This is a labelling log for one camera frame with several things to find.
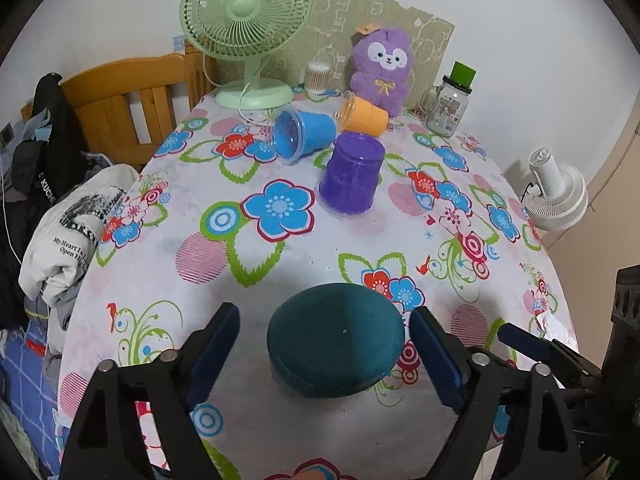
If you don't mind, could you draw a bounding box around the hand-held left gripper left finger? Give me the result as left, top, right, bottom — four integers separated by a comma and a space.
59, 302, 241, 480

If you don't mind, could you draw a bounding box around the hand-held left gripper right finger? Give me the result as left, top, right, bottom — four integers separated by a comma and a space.
409, 306, 586, 480

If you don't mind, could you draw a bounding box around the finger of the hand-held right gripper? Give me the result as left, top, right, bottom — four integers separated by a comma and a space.
497, 324, 603, 392

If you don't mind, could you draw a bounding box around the teal plastic cup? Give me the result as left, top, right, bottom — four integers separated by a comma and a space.
266, 283, 406, 400

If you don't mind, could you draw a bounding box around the purple plastic cup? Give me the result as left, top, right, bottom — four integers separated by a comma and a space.
318, 131, 386, 218

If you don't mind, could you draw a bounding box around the blue plastic cup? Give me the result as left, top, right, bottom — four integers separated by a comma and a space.
270, 108, 337, 166

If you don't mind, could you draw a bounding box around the orange plastic cup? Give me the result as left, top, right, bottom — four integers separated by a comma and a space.
336, 91, 390, 137

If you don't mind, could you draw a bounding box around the floral tablecloth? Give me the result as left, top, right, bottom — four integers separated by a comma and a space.
57, 85, 581, 480

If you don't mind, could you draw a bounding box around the white clip fan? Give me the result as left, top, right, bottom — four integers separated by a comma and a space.
521, 148, 589, 232

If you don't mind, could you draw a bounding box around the grey cloth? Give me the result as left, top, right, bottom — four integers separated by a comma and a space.
22, 290, 77, 361

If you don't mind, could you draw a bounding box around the white printed shirt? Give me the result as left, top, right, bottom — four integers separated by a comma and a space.
19, 164, 141, 307

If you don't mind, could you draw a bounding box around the blue checked blanket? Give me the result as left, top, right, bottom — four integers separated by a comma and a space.
0, 310, 76, 480

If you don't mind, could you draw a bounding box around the glass mug with green lid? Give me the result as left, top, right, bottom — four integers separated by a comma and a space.
419, 61, 474, 137

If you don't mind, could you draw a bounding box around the wooden chair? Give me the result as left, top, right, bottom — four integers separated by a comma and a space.
20, 42, 218, 171

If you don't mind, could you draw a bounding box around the pile of clothes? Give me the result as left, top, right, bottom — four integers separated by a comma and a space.
0, 72, 91, 331

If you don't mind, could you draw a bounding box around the cotton swab container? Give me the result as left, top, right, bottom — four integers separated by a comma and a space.
306, 61, 332, 95

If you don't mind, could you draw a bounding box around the purple plush toy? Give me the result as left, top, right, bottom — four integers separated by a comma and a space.
348, 22, 416, 117

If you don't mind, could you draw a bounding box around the green desk fan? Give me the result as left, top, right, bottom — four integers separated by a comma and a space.
179, 0, 315, 109

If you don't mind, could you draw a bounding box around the beige patterned board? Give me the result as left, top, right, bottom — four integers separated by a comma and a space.
260, 0, 456, 111

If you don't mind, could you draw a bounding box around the white fan cable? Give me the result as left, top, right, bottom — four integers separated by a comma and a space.
238, 77, 275, 128

